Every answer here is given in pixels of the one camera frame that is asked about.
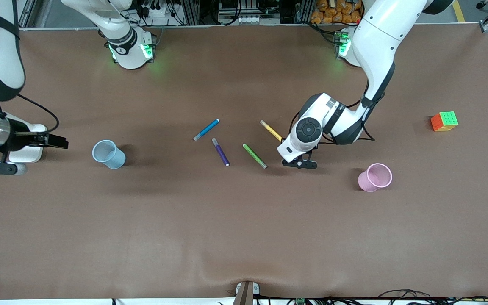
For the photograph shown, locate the colourful puzzle cube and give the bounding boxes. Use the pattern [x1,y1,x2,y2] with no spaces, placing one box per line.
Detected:
[430,111,459,132]

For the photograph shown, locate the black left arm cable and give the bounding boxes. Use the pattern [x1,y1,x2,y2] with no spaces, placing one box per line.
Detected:
[290,80,377,145]

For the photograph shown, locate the purple marker pen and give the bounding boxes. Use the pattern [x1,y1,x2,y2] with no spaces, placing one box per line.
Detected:
[211,138,230,167]

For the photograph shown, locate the pink plastic cup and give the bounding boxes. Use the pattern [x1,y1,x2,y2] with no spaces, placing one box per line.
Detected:
[358,163,393,193]

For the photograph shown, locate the light blue plastic cup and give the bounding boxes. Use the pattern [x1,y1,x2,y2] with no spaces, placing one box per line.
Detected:
[92,140,126,169]

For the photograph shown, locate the blue marker pen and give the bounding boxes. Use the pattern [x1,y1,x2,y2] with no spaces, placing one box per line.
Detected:
[193,119,220,141]

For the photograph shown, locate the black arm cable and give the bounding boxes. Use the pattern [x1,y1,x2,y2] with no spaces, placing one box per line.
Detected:
[0,94,60,135]
[290,80,377,145]

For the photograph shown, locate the green marker pen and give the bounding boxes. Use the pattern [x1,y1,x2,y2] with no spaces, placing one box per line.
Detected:
[243,144,268,169]

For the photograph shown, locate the yellow marker pen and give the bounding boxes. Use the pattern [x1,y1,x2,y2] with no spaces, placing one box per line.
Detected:
[260,120,284,142]

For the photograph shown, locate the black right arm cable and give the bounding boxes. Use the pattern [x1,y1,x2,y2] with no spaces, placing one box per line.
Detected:
[0,94,60,135]

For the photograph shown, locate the bag of orange snacks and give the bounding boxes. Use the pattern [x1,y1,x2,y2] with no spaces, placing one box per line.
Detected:
[310,0,364,25]

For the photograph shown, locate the metal table edge bracket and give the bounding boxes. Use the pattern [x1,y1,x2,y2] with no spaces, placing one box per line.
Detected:
[233,281,261,305]

